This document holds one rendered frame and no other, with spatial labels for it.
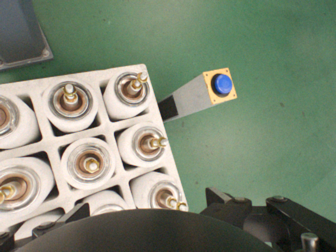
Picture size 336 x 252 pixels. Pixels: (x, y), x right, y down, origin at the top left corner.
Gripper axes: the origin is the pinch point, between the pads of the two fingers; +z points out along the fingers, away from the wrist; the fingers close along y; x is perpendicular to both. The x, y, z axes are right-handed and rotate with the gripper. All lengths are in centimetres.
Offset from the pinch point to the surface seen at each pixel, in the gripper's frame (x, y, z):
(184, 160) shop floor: -3, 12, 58
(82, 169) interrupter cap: 1.3, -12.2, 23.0
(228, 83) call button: 15.4, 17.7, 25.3
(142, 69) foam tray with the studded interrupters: 23.4, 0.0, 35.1
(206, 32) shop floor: 48, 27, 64
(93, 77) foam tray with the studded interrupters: 20.8, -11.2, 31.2
